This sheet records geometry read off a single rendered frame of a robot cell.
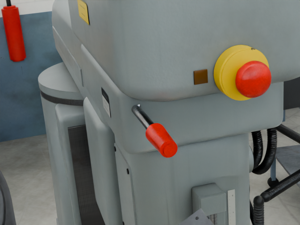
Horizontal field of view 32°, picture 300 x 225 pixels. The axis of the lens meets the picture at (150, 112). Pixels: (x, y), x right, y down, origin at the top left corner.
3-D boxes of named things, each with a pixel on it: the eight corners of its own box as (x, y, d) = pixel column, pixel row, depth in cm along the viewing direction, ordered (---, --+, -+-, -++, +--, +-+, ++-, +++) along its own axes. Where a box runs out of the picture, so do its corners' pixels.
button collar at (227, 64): (269, 96, 58) (270, 44, 56) (221, 105, 57) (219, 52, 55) (261, 91, 60) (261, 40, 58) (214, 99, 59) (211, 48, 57)
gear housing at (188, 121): (289, 128, 75) (290, 61, 71) (125, 160, 69) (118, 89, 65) (202, 71, 105) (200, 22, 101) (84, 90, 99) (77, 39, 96)
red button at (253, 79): (275, 97, 55) (275, 60, 54) (240, 103, 54) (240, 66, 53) (260, 88, 58) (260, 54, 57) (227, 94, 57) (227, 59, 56)
